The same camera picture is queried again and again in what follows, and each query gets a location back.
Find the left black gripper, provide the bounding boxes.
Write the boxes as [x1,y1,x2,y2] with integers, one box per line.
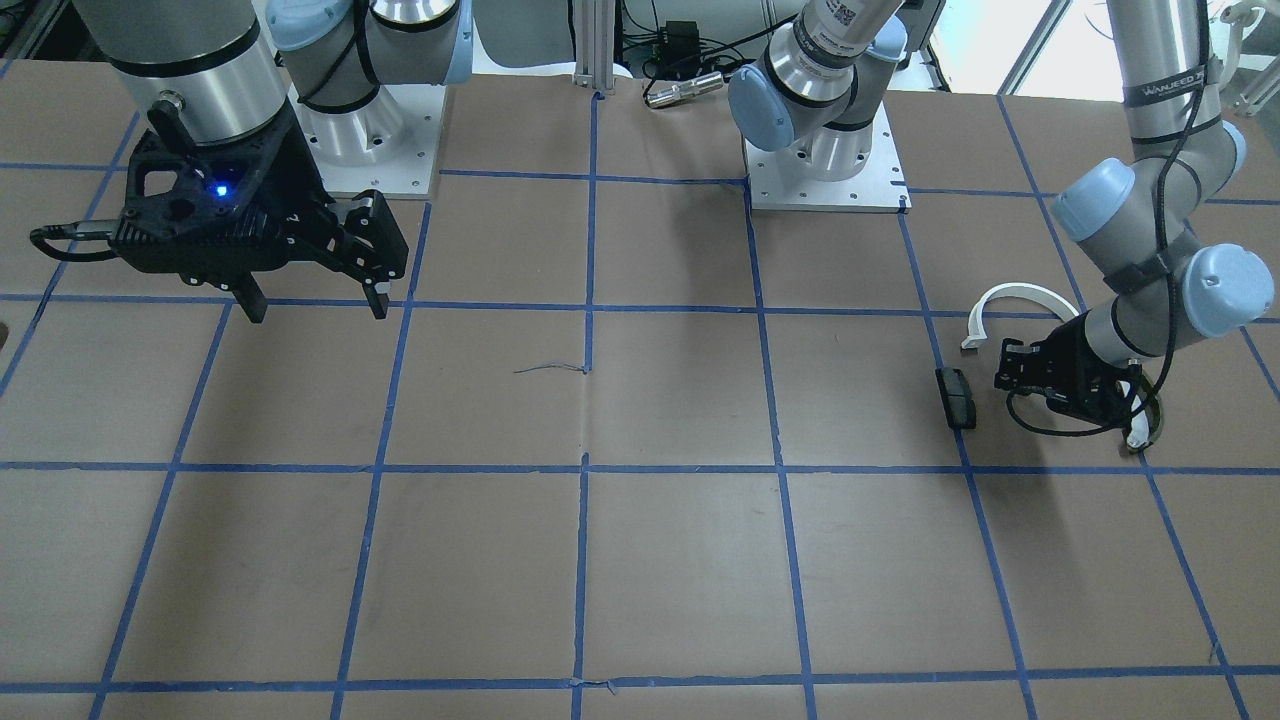
[995,318,1134,421]

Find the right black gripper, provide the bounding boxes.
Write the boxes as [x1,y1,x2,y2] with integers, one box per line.
[108,105,410,323]

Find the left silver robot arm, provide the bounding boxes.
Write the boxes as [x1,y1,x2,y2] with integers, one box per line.
[728,1,1275,430]

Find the white curved plastic part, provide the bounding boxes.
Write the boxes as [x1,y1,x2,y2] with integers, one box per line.
[960,283,1085,351]

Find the green curved brake shoe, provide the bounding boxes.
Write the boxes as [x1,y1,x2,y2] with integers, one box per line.
[1124,375,1164,455]

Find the black brake pad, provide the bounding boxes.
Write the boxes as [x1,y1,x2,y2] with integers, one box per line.
[934,366,978,430]

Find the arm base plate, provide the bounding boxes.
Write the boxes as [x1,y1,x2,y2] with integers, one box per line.
[288,85,448,200]
[742,105,911,213]

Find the aluminium frame post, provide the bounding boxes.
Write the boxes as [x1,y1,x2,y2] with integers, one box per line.
[570,0,617,97]

